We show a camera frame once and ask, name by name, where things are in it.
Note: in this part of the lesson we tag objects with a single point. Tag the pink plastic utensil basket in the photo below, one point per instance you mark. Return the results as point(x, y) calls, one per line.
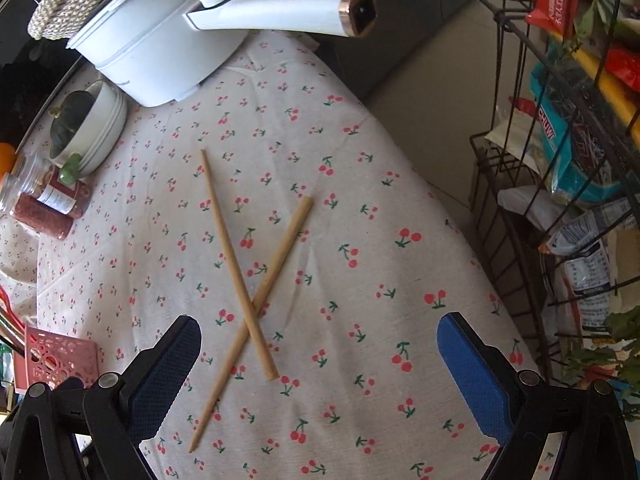
point(52, 358)

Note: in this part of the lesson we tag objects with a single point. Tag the black microwave oven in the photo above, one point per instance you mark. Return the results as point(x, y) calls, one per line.
point(31, 70)

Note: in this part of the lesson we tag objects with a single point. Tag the stacked white bowls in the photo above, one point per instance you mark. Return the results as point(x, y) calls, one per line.
point(98, 132)

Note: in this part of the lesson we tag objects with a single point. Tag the small green jar lid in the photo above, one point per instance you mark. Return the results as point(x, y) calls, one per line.
point(70, 170)

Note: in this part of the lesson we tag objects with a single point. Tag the red plastic spoon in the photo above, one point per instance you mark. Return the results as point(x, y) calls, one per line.
point(7, 306)

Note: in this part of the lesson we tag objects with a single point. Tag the spice jar red granules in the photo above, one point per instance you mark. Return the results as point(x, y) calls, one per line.
point(31, 212)

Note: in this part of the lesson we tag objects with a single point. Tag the cherry print tablecloth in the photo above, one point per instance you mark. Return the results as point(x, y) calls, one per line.
point(351, 321)

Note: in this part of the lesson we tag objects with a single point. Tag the white electric cooking pot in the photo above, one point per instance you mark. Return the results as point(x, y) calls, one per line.
point(159, 51)

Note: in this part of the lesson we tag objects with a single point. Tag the diagonal wooden chopstick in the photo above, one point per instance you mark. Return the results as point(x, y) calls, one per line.
point(241, 336)

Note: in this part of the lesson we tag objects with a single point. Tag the labelled spice jar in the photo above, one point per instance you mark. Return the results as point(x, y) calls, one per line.
point(43, 180)

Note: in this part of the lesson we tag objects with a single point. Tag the dark green squash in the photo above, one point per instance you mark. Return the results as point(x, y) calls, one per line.
point(67, 119)

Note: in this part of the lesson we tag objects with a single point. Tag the black wire rack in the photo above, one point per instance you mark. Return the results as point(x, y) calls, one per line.
point(558, 268)

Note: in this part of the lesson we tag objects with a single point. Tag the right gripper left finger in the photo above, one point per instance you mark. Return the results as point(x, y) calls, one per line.
point(123, 410)

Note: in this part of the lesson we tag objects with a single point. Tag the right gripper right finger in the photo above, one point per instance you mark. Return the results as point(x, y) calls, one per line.
point(517, 408)

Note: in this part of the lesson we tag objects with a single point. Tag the teal snack bag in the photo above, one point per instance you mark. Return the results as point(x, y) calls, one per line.
point(579, 168)

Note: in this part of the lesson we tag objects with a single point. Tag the green leafy vegetables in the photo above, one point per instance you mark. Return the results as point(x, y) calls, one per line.
point(614, 359)

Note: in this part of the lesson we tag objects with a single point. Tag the orange tangerine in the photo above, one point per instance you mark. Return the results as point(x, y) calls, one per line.
point(7, 158)

